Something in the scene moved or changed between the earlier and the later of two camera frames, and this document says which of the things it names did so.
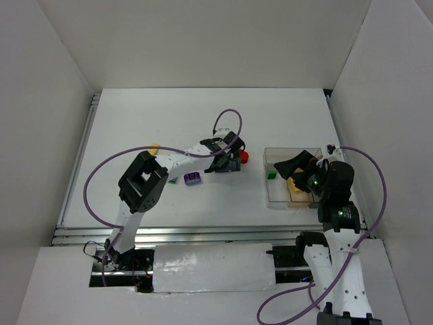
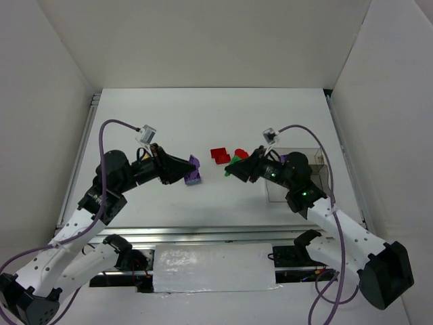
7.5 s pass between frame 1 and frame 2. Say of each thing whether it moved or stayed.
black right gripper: moved
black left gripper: moved
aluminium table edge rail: stayed
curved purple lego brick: stayed
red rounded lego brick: stayed
